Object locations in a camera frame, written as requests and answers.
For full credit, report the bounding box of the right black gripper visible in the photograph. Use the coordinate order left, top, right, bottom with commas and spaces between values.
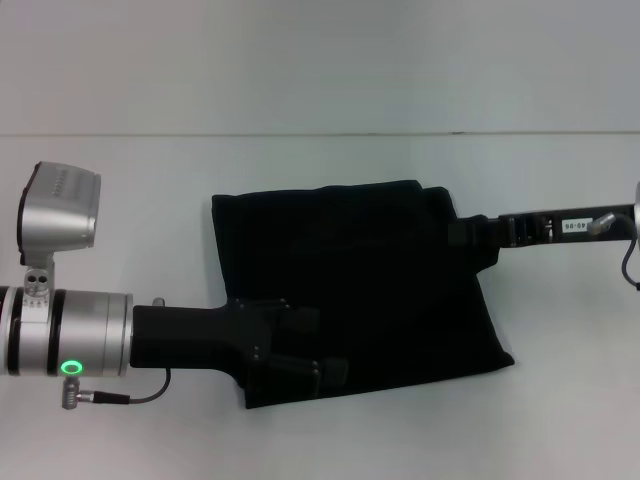
447, 201, 639, 250

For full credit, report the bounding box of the black shirt with white print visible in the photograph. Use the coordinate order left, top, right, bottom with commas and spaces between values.
209, 178, 516, 411

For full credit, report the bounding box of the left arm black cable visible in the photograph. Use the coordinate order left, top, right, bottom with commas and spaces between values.
60, 367, 174, 411

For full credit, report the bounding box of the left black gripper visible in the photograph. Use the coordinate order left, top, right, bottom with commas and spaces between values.
130, 297, 351, 397

